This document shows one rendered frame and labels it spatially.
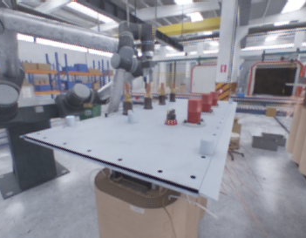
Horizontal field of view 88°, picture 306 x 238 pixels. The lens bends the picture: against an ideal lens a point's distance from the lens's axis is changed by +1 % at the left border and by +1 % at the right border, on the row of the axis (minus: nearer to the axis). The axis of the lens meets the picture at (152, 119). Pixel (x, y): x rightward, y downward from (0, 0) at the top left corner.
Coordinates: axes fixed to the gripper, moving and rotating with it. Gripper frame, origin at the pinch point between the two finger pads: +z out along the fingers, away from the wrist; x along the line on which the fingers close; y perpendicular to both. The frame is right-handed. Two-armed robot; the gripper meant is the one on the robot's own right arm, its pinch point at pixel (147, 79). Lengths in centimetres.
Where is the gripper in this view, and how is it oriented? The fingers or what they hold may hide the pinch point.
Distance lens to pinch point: 129.4
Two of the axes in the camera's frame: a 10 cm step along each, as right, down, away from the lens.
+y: 8.4, -1.2, 5.2
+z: 0.0, 9.7, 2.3
